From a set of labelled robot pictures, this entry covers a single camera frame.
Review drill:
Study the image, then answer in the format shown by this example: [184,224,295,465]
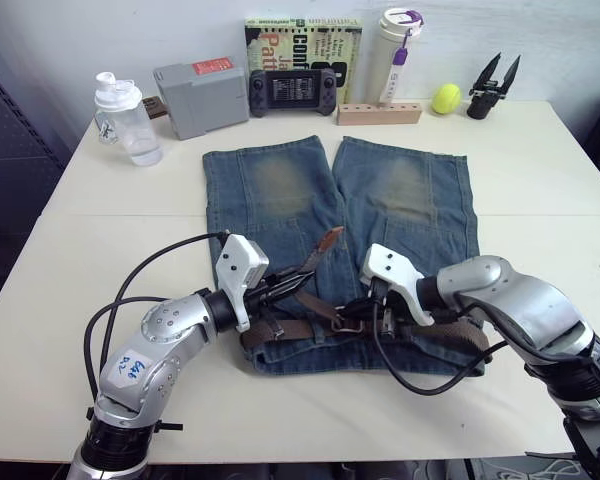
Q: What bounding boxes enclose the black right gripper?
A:
[336,278,407,324]

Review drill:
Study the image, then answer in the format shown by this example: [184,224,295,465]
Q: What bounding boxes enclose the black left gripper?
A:
[247,267,318,322]

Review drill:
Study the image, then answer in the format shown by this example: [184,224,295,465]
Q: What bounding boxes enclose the brown braided belt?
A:
[239,225,491,354]

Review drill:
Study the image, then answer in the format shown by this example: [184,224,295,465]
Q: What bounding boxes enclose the blue denim shorts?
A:
[201,133,486,377]

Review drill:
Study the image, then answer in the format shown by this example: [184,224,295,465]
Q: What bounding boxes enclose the wooden block with holes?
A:
[336,102,424,127]

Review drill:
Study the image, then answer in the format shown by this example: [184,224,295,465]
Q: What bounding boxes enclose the dark handheld game console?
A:
[248,69,341,119]

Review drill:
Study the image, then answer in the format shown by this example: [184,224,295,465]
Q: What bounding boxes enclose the grey box with red label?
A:
[152,58,251,142]

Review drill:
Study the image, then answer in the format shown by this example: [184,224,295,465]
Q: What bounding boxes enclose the clear white-lidded water bottle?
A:
[93,71,165,168]

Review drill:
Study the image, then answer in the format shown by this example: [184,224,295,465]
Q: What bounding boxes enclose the small brown block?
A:
[142,96,169,121]

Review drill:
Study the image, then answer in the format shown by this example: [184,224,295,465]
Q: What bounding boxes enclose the yellow tennis ball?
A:
[432,83,463,117]

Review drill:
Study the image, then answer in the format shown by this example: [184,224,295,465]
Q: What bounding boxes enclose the yellow-green spiral book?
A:
[243,17,365,102]

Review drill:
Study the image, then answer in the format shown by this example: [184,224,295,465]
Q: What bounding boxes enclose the spare black two-finger gripper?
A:
[466,51,523,121]

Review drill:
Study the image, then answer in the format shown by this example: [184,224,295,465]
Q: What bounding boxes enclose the dark grey partition panel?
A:
[0,53,77,331]

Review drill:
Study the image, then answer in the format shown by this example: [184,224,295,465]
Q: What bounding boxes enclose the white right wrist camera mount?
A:
[358,243,435,327]

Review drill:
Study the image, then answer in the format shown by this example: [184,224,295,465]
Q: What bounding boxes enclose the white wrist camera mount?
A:
[358,243,435,327]
[213,233,272,332]

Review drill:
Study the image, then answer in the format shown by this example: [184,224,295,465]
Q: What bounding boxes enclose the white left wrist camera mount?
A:
[213,233,272,332]

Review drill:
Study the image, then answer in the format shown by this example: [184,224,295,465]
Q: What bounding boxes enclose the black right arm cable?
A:
[371,287,512,397]

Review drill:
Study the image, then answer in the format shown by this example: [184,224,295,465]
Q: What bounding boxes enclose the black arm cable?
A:
[371,287,512,397]
[82,229,231,417]

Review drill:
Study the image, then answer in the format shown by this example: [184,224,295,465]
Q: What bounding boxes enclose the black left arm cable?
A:
[82,229,231,417]

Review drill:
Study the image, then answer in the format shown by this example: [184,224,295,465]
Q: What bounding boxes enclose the white tumbler with purple strap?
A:
[364,7,425,107]

